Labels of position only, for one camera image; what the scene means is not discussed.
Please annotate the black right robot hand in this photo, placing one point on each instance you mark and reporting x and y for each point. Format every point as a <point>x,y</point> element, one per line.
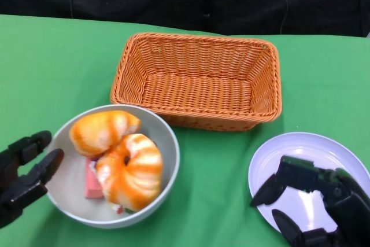
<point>349,209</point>

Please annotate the lavender plate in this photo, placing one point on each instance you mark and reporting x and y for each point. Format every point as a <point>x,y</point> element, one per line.
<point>303,148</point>

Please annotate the oblong orange bread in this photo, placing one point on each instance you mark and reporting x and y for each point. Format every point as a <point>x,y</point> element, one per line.
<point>98,131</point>

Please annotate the salmon pink cake slice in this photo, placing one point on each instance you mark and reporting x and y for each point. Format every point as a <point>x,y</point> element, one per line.
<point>92,184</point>

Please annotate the pale green bowl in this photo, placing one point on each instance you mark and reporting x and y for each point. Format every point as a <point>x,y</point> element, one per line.
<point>162,143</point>

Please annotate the green tablecloth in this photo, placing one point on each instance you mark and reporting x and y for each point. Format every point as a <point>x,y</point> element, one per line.
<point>57,70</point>

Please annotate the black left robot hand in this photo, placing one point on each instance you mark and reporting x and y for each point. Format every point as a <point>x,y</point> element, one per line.
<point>17,189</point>

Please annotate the orange wicker basket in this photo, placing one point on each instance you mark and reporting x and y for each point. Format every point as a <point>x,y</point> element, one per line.
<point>196,93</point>

